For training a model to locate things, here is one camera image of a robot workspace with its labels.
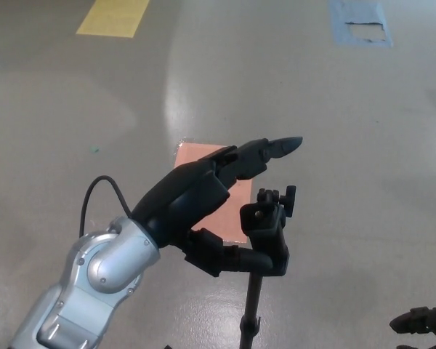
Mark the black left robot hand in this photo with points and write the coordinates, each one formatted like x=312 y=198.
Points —
x=189 y=196

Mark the black phone stand tripod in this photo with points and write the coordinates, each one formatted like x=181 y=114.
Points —
x=263 y=221

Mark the orange paper sheet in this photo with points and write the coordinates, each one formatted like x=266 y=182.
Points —
x=236 y=211

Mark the yellow paper sheet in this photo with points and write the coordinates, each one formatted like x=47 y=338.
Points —
x=112 y=16

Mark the torn blue paper sheet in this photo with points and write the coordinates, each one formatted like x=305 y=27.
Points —
x=343 y=36

